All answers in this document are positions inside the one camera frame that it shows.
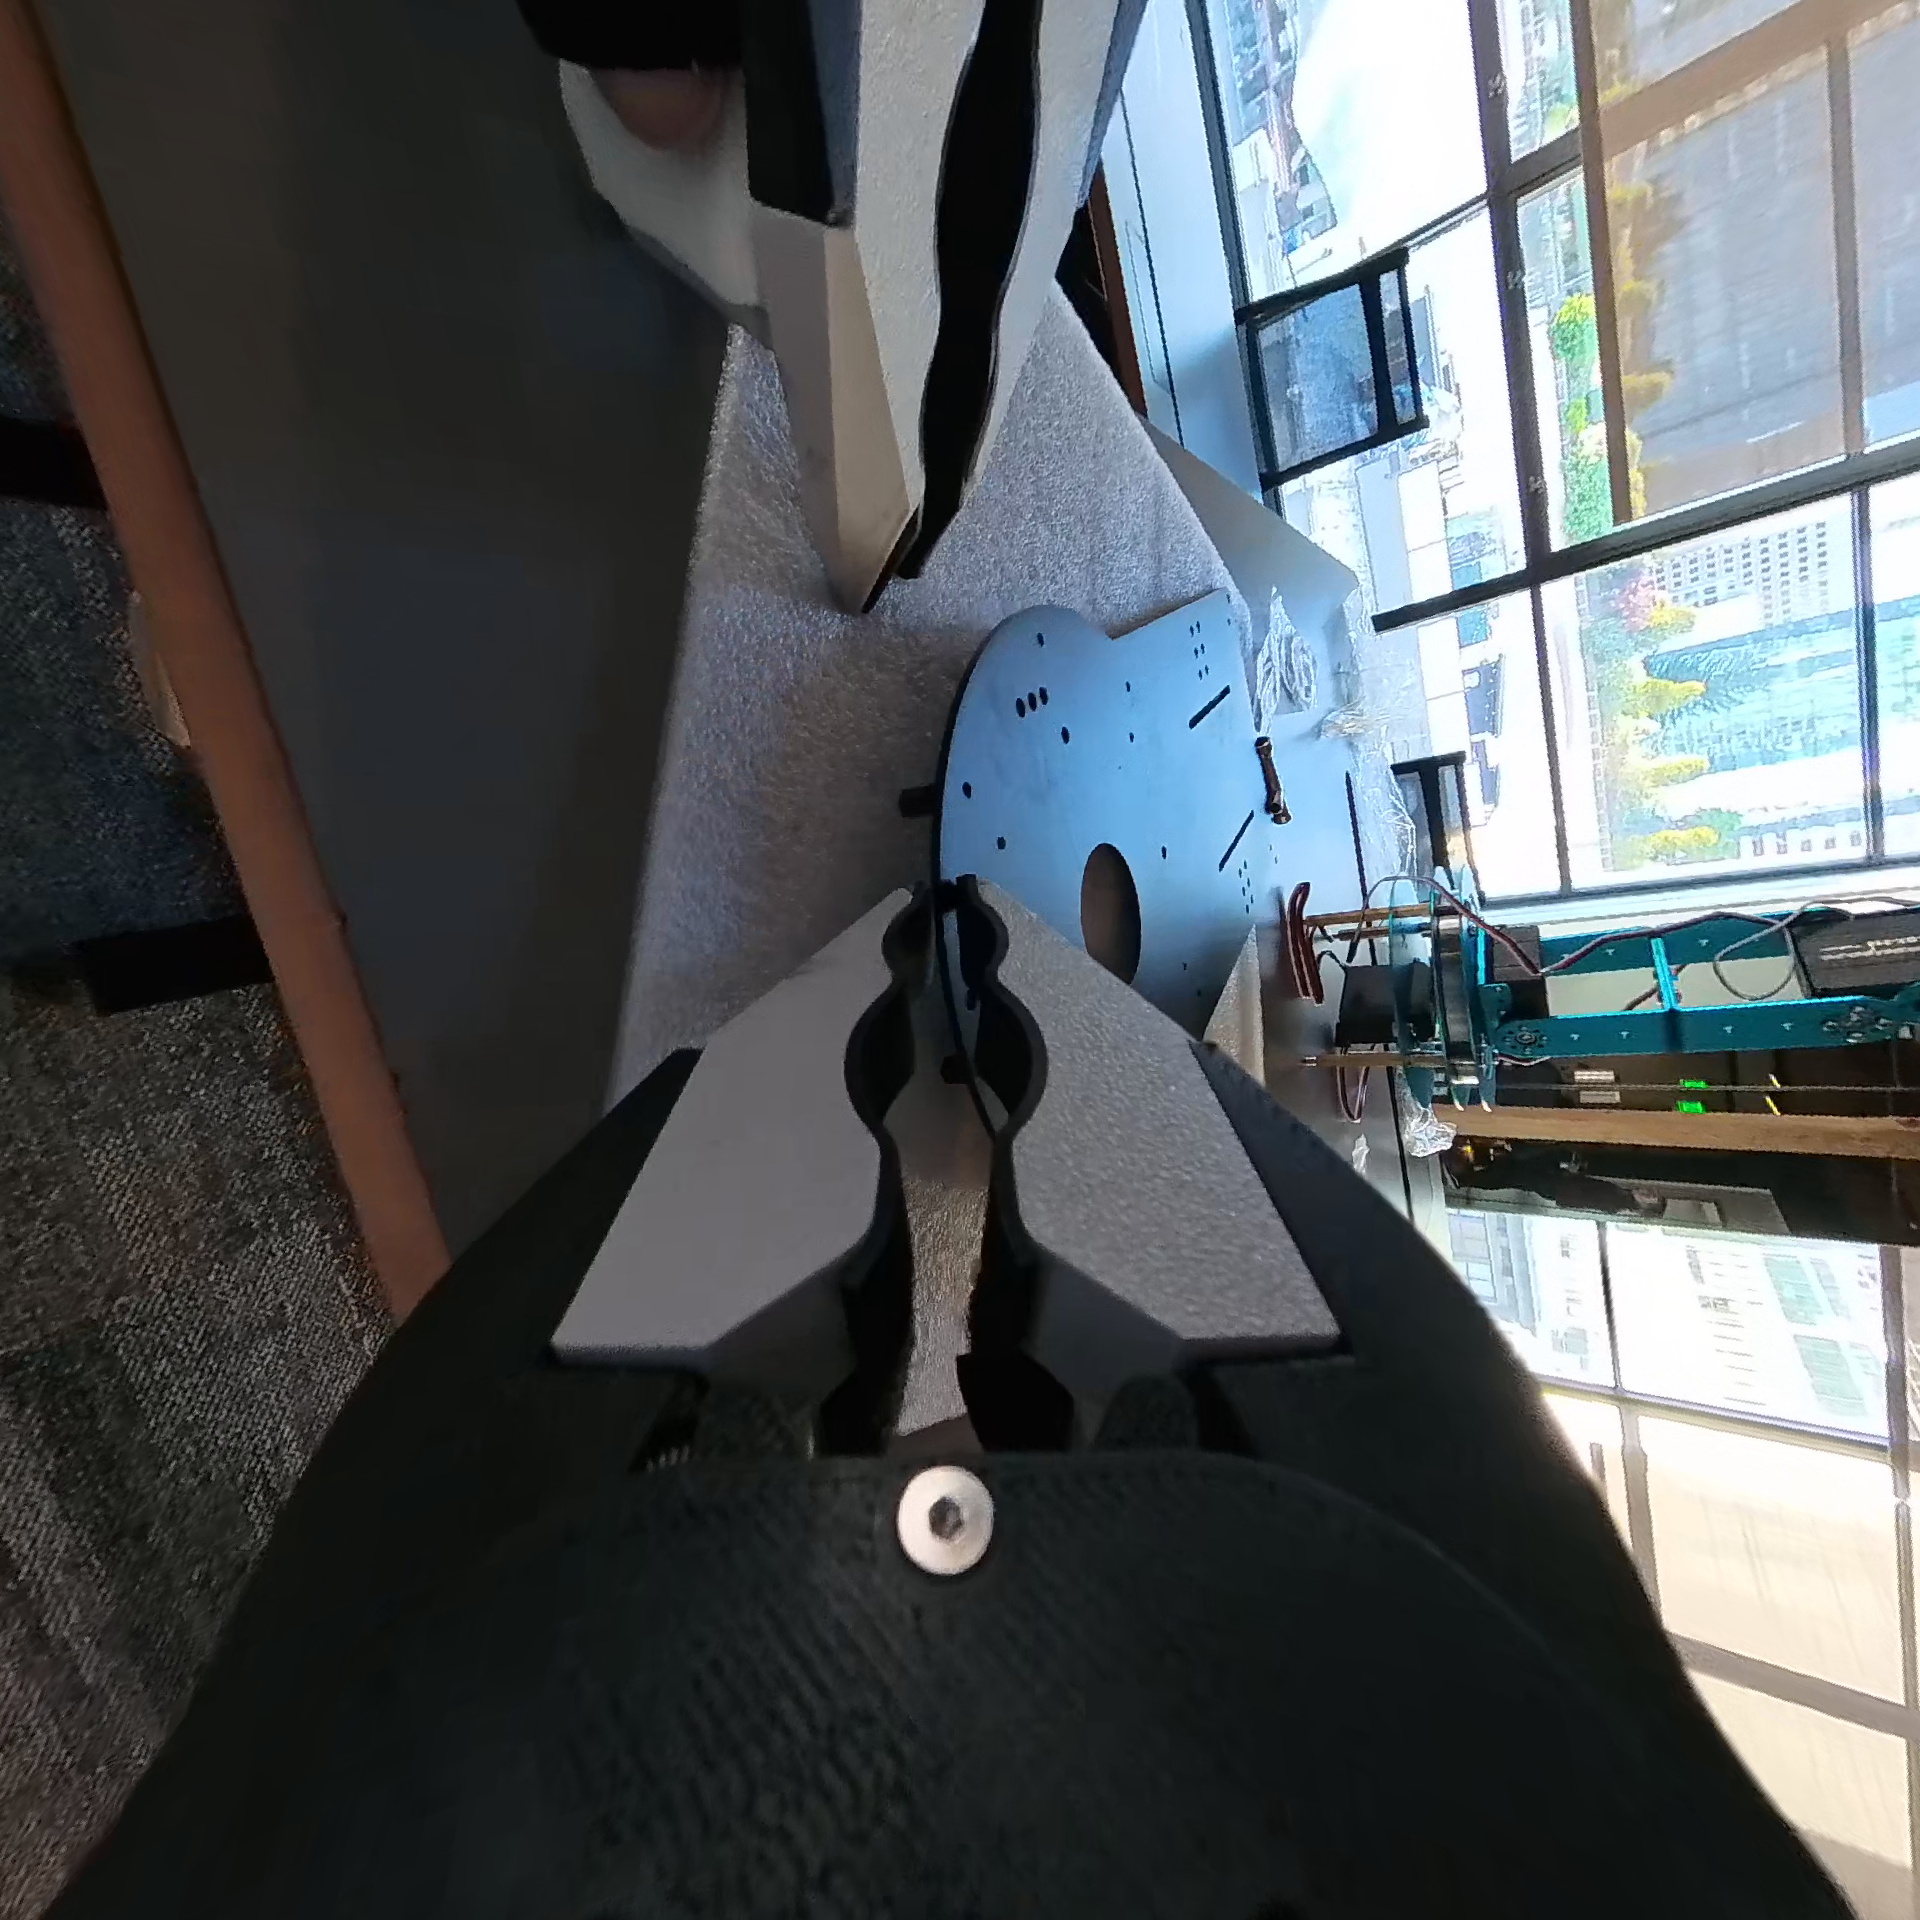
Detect black mesh office chair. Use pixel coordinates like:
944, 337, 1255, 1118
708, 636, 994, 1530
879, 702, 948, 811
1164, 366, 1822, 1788
1232, 245, 1427, 490
1391, 749, 1487, 902

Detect group of clear screw bags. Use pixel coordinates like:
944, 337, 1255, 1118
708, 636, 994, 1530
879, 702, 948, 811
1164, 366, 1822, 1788
1255, 588, 1450, 1163

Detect clear plastic film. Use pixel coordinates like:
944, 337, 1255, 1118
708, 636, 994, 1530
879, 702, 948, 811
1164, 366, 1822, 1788
1308, 591, 1427, 902

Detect grey desk with wood edge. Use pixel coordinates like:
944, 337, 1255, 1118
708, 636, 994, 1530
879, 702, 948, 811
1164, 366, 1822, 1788
1056, 0, 1277, 504

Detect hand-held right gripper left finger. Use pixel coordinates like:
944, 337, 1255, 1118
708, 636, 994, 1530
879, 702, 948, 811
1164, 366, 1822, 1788
552, 884, 940, 1449

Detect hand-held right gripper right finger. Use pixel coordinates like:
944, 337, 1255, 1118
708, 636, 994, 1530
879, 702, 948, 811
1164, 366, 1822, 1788
956, 876, 1341, 1449

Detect black desk foot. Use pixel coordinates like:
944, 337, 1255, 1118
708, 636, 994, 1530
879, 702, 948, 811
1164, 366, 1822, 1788
82, 914, 272, 1013
0, 420, 108, 504

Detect white foam sheet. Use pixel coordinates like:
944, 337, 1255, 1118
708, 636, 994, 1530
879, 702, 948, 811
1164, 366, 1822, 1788
606, 292, 1360, 1441

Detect black metal base plate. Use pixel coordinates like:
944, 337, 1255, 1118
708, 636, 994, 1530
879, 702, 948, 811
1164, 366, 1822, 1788
932, 588, 1280, 1120

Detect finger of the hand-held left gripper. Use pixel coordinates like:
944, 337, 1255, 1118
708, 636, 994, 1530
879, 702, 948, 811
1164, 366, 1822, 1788
895, 0, 1154, 590
745, 0, 991, 618

